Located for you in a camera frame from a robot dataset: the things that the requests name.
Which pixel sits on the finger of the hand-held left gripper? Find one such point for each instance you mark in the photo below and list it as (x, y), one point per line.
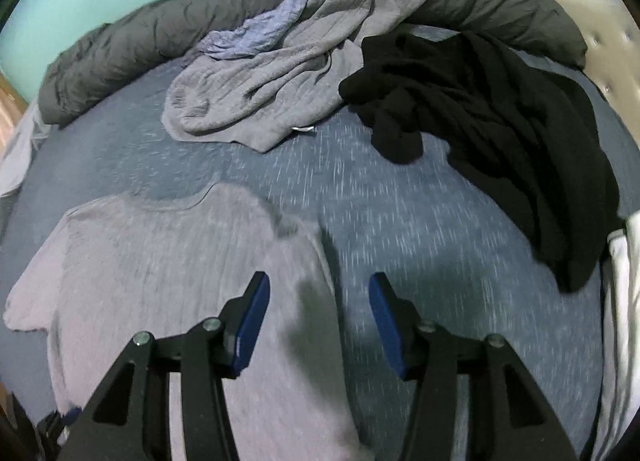
(57, 426)

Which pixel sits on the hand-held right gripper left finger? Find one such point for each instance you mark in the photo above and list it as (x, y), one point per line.
(252, 326)

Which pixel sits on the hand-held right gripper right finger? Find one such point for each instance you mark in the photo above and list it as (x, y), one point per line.
(385, 326)

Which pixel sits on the pale lavender grey t-shirt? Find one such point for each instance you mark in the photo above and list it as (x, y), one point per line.
(150, 266)

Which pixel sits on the bed with blue sheet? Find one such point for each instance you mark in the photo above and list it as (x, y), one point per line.
(375, 201)

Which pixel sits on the black garment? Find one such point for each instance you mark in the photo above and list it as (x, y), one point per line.
(500, 131)

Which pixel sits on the white garment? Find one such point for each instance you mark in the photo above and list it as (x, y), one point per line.
(622, 316)

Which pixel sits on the light grey ribbed garment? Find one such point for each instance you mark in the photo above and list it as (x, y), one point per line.
(260, 86)

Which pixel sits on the white bedside cloth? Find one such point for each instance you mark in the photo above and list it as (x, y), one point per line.
(20, 156)

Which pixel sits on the blue striped cloth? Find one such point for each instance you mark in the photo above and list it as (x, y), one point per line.
(255, 33)

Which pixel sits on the dark grey rolled duvet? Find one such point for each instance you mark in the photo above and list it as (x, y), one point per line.
(125, 51)

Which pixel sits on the pale pleated curtain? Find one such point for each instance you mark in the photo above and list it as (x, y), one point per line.
(10, 111)

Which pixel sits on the cream tufted headboard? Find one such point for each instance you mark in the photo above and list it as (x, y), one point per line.
(590, 16)

